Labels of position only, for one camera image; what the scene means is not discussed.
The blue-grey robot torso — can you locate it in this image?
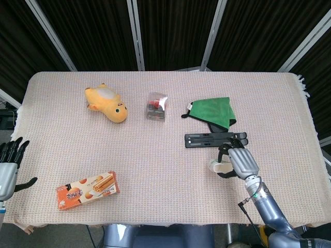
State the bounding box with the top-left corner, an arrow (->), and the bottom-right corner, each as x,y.
103,224 -> 215,248

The black pleated partition panel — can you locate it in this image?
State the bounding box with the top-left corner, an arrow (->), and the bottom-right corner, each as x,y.
136,0 -> 220,72
0,0 -> 71,104
208,0 -> 331,72
292,33 -> 331,142
36,0 -> 138,72

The yellow plush animal toy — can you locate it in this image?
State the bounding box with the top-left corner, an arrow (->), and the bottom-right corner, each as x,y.
85,82 -> 129,123

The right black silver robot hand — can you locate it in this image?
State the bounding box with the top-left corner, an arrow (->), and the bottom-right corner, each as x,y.
216,138 -> 260,181

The green microfiber cloth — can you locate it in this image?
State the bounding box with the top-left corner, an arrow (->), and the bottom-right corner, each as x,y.
180,97 -> 237,130

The white paper cup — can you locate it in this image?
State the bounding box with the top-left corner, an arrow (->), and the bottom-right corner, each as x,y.
208,159 -> 233,173

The pink woven tablecloth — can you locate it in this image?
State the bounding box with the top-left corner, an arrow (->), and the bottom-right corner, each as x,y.
1,71 -> 331,235

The silver partition frame post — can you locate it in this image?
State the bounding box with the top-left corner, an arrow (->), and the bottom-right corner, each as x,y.
276,11 -> 331,72
200,0 -> 229,71
126,0 -> 145,72
25,0 -> 78,72

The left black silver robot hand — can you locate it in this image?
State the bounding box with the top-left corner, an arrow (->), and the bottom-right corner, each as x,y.
0,136 -> 38,202

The yellow floor object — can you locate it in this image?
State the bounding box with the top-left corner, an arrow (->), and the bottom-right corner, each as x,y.
259,225 -> 269,248

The black flat pad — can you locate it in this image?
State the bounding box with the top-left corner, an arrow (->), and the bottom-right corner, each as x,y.
208,122 -> 231,133

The orange egg roll biscuit box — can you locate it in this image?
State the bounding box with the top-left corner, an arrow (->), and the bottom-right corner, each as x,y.
56,170 -> 121,211

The black folding laptop stand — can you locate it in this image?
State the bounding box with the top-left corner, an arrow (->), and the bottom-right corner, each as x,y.
184,131 -> 249,149

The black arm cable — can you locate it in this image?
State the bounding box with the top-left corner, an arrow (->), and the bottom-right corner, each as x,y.
237,196 -> 261,229

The clear plastic coffee capsule box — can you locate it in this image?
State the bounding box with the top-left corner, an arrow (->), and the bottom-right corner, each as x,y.
146,91 -> 168,123

